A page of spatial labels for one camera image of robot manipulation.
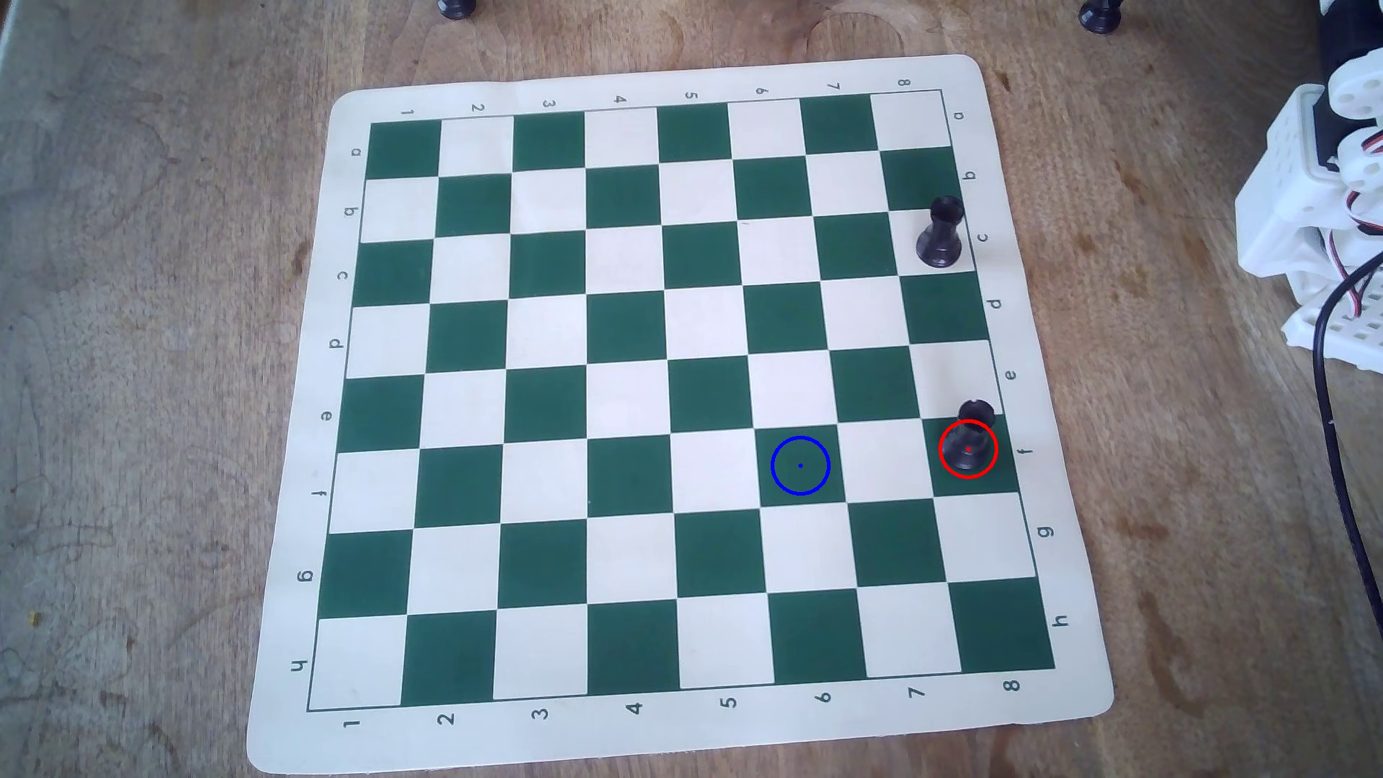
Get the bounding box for black rook chess piece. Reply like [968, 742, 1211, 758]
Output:
[916, 194, 966, 269]
[943, 398, 998, 475]

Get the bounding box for green and white chess mat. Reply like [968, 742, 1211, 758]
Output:
[245, 54, 1115, 776]

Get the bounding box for black cable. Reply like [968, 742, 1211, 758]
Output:
[1312, 249, 1383, 639]

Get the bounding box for red white black servo wires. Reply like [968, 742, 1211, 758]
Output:
[1325, 128, 1383, 293]

